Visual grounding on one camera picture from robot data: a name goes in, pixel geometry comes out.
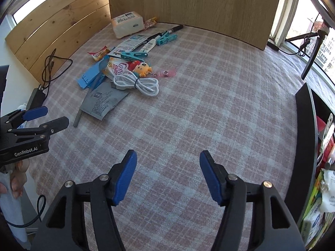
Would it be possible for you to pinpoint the blue plastic package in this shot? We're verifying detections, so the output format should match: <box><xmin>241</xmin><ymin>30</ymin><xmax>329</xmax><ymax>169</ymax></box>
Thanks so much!
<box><xmin>77</xmin><ymin>55</ymin><xmax>110</xmax><ymax>89</ymax></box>

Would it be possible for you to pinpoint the coffee mate sachet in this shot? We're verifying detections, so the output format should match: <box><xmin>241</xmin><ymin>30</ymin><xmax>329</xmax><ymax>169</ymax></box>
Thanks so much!
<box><xmin>88</xmin><ymin>46</ymin><xmax>111</xmax><ymax>62</ymax></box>
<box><xmin>102</xmin><ymin>57</ymin><xmax>128</xmax><ymax>79</ymax></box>

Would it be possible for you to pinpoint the white usb cable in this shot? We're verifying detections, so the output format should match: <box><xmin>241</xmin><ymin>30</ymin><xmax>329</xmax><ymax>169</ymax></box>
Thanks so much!
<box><xmin>112</xmin><ymin>72</ymin><xmax>160</xmax><ymax>98</ymax></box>

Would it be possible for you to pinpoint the cartoon doll keychain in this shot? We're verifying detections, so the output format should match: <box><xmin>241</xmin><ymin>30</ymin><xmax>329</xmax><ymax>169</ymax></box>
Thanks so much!
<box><xmin>127</xmin><ymin>59</ymin><xmax>177</xmax><ymax>78</ymax></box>

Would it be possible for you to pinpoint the teal clothespin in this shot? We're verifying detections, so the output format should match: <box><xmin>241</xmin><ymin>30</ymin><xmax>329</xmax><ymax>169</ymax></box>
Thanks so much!
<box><xmin>111</xmin><ymin>52</ymin><xmax>148</xmax><ymax>62</ymax></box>
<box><xmin>156</xmin><ymin>32</ymin><xmax>178</xmax><ymax>46</ymax></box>

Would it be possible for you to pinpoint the white blue product card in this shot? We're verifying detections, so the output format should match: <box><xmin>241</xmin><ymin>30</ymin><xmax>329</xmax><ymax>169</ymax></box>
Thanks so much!
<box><xmin>107</xmin><ymin>35</ymin><xmax>148</xmax><ymax>58</ymax></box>

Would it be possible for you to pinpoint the white cream tube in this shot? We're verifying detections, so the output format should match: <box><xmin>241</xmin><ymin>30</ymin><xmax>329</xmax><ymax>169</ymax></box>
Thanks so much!
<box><xmin>139</xmin><ymin>38</ymin><xmax>157</xmax><ymax>53</ymax></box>

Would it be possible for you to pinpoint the orange white tissue pack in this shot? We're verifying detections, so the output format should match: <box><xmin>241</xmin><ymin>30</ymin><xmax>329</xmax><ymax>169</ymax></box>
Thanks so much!
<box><xmin>111</xmin><ymin>11</ymin><xmax>144</xmax><ymax>38</ymax></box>

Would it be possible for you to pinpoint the black gel pen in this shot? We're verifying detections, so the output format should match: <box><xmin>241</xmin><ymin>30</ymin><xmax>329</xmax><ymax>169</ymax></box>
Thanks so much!
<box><xmin>147</xmin><ymin>24</ymin><xmax>184</xmax><ymax>41</ymax></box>

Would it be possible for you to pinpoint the person's left hand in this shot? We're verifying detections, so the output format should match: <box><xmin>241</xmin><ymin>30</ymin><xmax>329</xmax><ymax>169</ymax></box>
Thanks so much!
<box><xmin>10</xmin><ymin>159</ymin><xmax>30</xmax><ymax>199</ymax></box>

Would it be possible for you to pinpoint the black power adapter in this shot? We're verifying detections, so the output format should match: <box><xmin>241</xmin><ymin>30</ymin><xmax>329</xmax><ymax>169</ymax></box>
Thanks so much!
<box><xmin>26</xmin><ymin>88</ymin><xmax>48</xmax><ymax>110</ymax></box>

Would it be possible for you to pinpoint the grey pen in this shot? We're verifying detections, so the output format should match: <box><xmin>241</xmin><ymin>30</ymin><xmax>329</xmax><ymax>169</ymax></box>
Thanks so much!
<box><xmin>73</xmin><ymin>109</ymin><xmax>82</xmax><ymax>128</ymax></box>

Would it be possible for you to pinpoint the pine plank side board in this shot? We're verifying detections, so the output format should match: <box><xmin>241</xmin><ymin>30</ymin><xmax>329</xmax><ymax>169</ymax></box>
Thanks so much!
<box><xmin>6</xmin><ymin>0</ymin><xmax>110</xmax><ymax>83</ymax></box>

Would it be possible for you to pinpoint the black storage box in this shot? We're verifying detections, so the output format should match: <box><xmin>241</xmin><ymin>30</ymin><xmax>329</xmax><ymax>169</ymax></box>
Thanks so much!
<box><xmin>285</xmin><ymin>83</ymin><xmax>334</xmax><ymax>227</ymax></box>

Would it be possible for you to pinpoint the pink plaid tablecloth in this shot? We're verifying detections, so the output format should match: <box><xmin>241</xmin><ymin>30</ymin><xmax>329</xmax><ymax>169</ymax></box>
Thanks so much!
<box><xmin>29</xmin><ymin>27</ymin><xmax>304</xmax><ymax>250</ymax></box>

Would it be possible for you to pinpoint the small red snack packet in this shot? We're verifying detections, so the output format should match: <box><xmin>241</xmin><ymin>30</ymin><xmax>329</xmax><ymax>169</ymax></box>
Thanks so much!
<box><xmin>144</xmin><ymin>17</ymin><xmax>157</xmax><ymax>30</ymax></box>

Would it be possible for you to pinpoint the black power strip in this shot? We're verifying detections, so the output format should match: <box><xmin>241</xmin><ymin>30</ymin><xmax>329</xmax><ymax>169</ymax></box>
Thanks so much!
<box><xmin>267</xmin><ymin>41</ymin><xmax>279</xmax><ymax>52</ymax></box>

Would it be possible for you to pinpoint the black tripod stand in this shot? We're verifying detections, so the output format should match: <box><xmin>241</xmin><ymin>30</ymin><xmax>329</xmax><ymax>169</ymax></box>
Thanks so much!
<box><xmin>285</xmin><ymin>20</ymin><xmax>330</xmax><ymax>80</ymax></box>

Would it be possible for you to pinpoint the light oak back board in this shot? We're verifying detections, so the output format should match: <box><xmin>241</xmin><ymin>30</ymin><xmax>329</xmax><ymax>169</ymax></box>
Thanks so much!
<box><xmin>109</xmin><ymin>0</ymin><xmax>279</xmax><ymax>50</ymax></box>

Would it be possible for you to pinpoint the black cable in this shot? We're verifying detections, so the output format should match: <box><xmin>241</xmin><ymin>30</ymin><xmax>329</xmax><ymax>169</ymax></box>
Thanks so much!
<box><xmin>39</xmin><ymin>47</ymin><xmax>73</xmax><ymax>92</ymax></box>

